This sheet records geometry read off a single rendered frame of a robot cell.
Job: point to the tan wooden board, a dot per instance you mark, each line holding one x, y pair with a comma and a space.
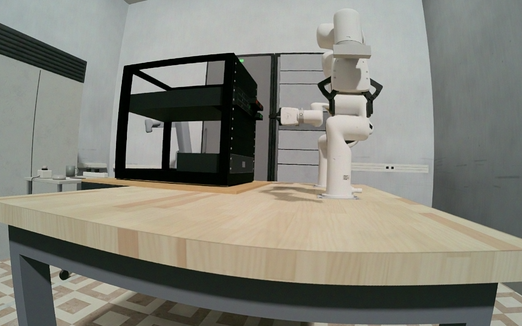
235, 189

